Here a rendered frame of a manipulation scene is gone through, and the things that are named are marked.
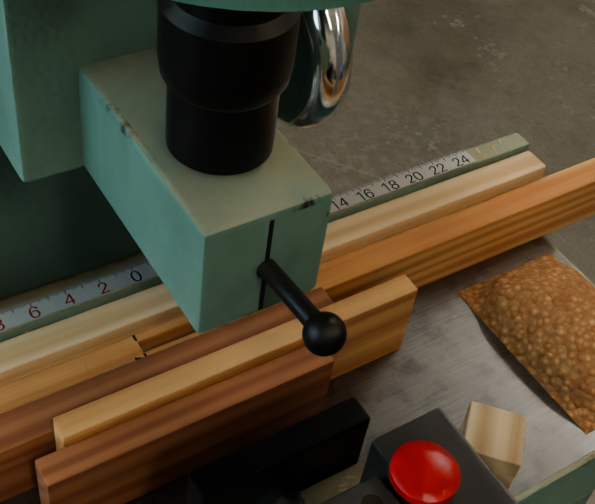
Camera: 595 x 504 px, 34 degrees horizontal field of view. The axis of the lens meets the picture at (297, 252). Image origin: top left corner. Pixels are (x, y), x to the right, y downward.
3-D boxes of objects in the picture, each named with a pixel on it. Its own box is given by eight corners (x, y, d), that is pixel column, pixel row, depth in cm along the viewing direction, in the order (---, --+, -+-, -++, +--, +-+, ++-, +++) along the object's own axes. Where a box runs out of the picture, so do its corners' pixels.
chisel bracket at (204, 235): (196, 358, 48) (204, 238, 42) (81, 183, 56) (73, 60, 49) (320, 307, 51) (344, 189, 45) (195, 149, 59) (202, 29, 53)
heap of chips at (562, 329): (585, 434, 58) (601, 407, 56) (456, 293, 65) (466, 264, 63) (680, 381, 62) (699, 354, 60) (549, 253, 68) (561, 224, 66)
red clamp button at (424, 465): (415, 523, 40) (420, 510, 39) (373, 466, 41) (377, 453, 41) (471, 492, 41) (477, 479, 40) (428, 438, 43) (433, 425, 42)
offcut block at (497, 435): (457, 431, 57) (471, 399, 55) (511, 447, 57) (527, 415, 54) (449, 480, 55) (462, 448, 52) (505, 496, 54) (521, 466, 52)
